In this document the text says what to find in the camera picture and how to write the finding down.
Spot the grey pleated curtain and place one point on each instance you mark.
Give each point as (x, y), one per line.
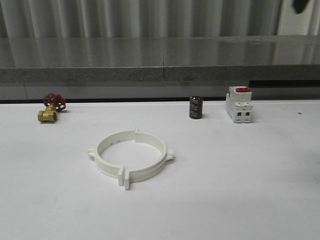
(138, 18)

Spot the white half pipe clamp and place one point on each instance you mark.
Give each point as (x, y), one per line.
(133, 175)
(117, 171)

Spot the brass valve red handwheel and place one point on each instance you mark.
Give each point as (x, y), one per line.
(54, 103)

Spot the black cylindrical capacitor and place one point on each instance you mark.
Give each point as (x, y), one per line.
(195, 107)

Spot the white circuit breaker red switch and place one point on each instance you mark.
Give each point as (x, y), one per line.
(238, 104)

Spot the grey stone counter ledge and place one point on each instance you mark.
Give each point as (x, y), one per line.
(260, 61)

